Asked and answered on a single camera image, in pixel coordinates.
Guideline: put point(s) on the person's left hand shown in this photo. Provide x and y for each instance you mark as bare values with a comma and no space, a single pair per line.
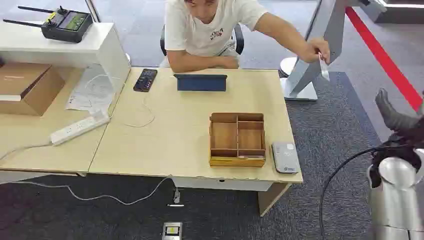
316,49

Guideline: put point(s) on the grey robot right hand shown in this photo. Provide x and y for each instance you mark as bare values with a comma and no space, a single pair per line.
394,117

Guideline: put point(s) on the person's right hand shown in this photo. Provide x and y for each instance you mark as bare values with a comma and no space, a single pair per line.
231,62

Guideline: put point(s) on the white card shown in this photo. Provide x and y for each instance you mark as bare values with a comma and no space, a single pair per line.
324,70

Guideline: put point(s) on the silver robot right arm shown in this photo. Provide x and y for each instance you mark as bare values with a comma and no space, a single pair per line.
396,202

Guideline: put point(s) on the silver metal stand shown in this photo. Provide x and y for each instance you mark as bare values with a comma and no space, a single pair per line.
323,30

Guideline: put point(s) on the black office chair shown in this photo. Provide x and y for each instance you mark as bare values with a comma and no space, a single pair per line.
239,39

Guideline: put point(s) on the white round base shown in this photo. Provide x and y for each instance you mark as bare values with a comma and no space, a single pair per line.
286,66

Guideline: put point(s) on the blue tablet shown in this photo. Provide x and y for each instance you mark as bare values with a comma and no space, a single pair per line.
200,82

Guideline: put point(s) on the person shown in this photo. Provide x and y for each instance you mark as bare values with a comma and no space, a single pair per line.
202,31

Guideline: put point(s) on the wooden compartment box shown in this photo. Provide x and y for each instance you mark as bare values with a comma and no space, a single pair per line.
237,140

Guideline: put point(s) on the black smartphone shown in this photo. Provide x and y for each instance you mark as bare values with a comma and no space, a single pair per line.
145,80

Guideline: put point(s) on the grey card reader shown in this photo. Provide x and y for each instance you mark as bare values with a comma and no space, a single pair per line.
285,158

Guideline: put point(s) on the white paper sheet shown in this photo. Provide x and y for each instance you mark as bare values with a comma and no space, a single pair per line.
91,89

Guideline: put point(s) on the pale wooden desk leg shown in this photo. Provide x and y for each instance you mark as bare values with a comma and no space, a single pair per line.
272,198

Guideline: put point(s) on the white plug adapter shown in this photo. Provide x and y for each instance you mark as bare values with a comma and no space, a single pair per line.
176,197

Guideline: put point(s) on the metal pole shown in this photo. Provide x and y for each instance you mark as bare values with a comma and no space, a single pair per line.
92,10

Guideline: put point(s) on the white desk shelf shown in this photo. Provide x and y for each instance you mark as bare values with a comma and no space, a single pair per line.
82,43

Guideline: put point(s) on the white power strip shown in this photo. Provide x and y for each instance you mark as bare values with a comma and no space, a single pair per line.
79,127

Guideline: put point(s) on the black remote controller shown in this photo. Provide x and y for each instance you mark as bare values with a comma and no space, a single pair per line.
64,26

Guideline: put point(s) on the grey device with yellow label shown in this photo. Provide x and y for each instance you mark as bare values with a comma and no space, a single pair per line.
172,231

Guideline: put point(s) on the brown cardboard box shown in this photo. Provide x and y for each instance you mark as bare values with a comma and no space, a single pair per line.
28,87

